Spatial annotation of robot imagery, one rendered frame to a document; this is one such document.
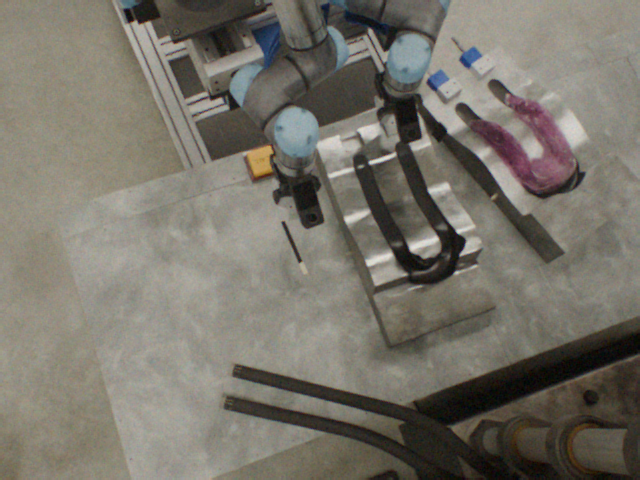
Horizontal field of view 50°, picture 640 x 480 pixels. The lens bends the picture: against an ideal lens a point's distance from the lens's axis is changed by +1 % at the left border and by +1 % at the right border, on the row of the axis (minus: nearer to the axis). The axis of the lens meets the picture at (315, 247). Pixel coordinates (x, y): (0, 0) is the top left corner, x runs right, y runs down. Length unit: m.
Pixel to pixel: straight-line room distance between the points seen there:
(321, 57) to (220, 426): 0.82
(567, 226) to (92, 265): 1.09
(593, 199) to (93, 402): 1.67
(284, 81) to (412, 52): 0.23
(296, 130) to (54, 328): 1.53
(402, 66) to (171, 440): 0.92
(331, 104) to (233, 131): 0.35
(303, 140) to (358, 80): 1.32
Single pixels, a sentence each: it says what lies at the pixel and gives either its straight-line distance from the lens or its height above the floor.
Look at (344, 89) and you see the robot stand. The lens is 2.44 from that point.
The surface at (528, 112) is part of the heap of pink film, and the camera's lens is 1.72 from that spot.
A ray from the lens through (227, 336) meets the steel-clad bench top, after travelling 1.57.
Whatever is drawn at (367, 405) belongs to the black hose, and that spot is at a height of 0.90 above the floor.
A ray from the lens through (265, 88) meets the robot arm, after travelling 1.21.
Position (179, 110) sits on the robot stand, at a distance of 2.39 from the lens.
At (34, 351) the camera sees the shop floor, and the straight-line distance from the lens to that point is 2.51.
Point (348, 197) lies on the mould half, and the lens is 1.56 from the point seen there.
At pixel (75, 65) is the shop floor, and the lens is 2.81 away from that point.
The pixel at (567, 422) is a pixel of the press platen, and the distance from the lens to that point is 1.16.
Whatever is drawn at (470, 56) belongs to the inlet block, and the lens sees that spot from 1.79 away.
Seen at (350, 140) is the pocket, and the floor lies 0.86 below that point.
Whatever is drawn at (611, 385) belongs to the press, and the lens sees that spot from 1.75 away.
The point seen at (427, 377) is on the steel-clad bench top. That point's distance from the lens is 1.60.
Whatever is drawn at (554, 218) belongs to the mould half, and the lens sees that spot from 1.64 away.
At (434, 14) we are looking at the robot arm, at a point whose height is 1.29.
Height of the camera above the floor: 2.36
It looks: 75 degrees down
